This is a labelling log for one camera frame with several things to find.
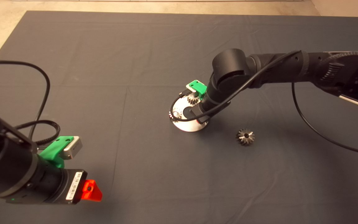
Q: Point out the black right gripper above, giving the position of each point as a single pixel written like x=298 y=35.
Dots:
x=208 y=112

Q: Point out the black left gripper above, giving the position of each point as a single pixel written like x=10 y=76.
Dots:
x=65 y=186

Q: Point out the large steel gear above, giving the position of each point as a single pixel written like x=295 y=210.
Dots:
x=245 y=137

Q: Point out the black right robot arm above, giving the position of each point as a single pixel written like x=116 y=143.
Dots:
x=228 y=65

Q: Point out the small bright steel gear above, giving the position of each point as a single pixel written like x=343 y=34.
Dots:
x=176 y=112
x=192 y=100

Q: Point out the round metal plate with hole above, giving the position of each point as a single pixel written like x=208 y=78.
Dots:
x=186 y=127

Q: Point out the dark grey table cloth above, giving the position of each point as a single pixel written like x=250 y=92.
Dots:
x=135 y=62

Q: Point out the green right camera mount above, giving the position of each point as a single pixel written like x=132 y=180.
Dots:
x=199 y=87

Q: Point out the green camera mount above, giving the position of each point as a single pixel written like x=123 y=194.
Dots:
x=53 y=151
x=199 y=87

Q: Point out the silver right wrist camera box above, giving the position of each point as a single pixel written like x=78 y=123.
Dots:
x=190 y=88

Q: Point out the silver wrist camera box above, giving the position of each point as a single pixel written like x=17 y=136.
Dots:
x=190 y=88
x=75 y=147

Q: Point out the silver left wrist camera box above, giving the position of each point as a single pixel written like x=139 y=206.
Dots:
x=75 y=147

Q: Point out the green left camera mount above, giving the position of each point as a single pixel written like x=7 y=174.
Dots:
x=53 y=151

